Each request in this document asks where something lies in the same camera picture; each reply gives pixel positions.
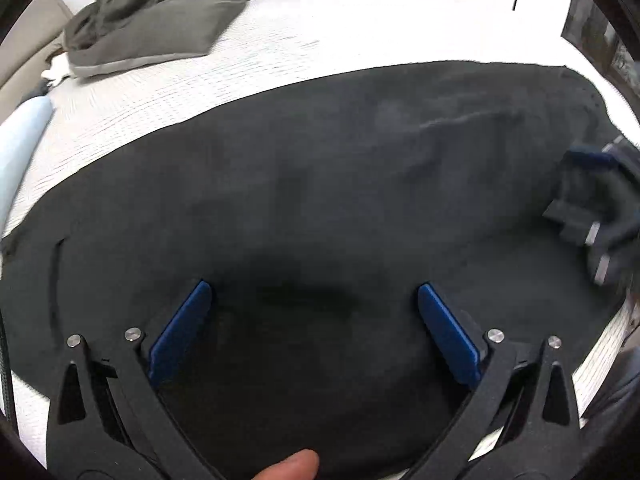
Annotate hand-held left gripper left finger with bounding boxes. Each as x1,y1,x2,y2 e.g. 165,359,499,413
47,280,226,480

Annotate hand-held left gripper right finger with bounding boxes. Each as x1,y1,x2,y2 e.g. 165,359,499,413
405,282,581,480

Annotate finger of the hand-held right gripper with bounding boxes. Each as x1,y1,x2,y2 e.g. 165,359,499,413
542,146,621,246

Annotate black pants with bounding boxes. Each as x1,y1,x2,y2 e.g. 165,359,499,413
0,60,631,480

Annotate person's left hand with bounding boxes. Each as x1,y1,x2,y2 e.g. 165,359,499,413
247,449,321,480

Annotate light blue pillow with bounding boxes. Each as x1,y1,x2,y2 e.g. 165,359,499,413
0,96,53,231

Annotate bed with honeycomb cover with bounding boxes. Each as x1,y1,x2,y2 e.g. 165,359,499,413
0,0,640,480

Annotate grey white plush toy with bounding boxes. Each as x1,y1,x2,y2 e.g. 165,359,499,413
35,52,73,99

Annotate beige padded headboard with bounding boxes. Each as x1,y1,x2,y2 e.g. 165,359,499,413
0,0,71,103

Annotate dark grey duvet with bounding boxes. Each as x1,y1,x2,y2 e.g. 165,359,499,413
64,0,475,78

